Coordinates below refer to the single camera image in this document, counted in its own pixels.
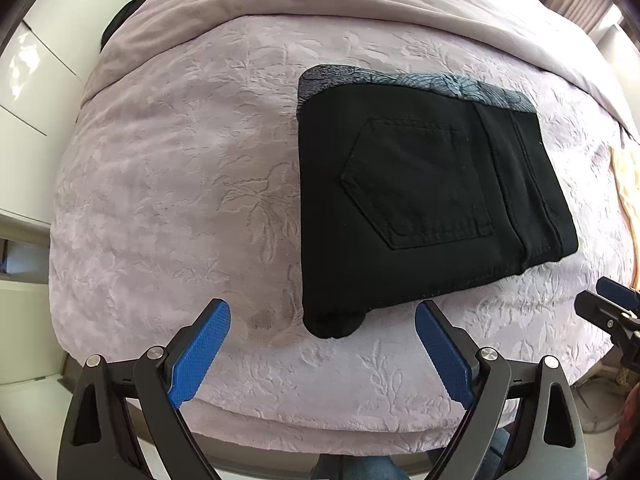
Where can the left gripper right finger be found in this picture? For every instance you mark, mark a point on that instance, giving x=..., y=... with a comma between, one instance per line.
x=520, y=419

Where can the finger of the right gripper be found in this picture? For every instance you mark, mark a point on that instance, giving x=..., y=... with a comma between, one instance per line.
x=600, y=311
x=619, y=294

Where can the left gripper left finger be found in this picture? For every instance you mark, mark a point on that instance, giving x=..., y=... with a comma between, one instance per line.
x=99, y=440

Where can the black pants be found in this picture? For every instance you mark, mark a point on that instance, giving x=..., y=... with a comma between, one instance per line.
x=407, y=195

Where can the person's blue jeans legs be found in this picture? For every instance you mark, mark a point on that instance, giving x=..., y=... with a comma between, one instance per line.
x=388, y=467

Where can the blue floral patterned cloth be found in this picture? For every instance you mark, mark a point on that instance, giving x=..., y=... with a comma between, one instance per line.
x=324, y=77

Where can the pink embossed bedspread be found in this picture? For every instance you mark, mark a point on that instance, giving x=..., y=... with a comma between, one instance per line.
x=181, y=184

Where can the white drawer cabinet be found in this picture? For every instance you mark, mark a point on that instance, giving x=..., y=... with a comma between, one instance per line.
x=44, y=68

